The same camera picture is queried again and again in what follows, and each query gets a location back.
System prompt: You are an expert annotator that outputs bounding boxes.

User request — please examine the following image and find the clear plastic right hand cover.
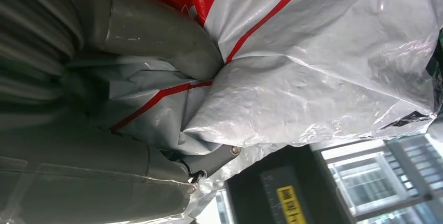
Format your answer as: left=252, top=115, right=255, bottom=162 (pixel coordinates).
left=0, top=157, right=200, bottom=224

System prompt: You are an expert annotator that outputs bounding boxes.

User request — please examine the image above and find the ribbed grey right arm sleeve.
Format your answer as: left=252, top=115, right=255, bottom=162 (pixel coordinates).
left=0, top=0, right=87, bottom=112

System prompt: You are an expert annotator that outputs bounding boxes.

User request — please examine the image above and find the black scanner housing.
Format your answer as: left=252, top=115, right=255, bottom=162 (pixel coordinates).
left=224, top=144, right=357, bottom=224

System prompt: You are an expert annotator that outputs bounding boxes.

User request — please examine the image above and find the dark ruler label strip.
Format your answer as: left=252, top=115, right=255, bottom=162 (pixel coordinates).
left=259, top=165, right=312, bottom=224

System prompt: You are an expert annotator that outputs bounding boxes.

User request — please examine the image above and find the yellow warning label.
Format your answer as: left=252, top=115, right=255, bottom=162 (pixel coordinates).
left=276, top=185, right=307, bottom=224

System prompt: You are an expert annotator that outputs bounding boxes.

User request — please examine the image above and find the grey window frame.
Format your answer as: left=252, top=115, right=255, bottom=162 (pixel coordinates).
left=311, top=134, right=443, bottom=224

